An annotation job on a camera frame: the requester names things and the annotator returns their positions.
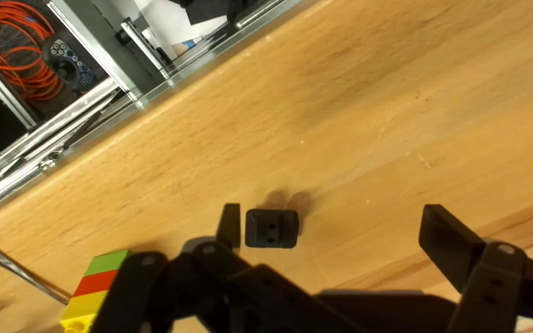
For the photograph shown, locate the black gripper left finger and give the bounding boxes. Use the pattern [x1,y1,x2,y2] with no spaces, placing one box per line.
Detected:
[88,204,353,333]

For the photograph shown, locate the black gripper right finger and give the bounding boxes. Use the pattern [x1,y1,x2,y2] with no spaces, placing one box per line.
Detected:
[418,204,533,333]

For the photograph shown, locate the small black lump part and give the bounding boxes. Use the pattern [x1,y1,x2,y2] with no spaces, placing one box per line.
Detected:
[244,210,299,249]

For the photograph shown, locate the stacked colourful toy bricks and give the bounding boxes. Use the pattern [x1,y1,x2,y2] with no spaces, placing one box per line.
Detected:
[59,250,129,333]

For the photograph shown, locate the metal spoon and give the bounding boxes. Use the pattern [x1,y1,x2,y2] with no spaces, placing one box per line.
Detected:
[0,250,70,306]

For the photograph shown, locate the orange cable coil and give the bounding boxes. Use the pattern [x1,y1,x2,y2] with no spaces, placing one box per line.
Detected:
[0,0,68,104]

